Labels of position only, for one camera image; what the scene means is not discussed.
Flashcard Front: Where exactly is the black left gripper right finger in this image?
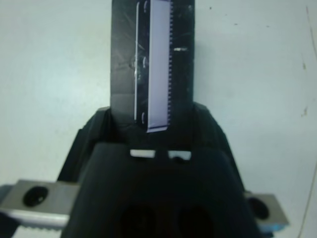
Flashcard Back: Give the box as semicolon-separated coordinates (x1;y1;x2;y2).
190;103;246;191

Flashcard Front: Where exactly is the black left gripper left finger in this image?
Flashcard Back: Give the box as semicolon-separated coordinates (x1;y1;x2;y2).
57;106;129;184

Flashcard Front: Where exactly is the glossy black box lid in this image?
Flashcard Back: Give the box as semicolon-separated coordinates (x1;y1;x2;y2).
110;0;197;136

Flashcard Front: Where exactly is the black box base white insert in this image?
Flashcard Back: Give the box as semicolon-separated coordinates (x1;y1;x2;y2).
130;149;192;160

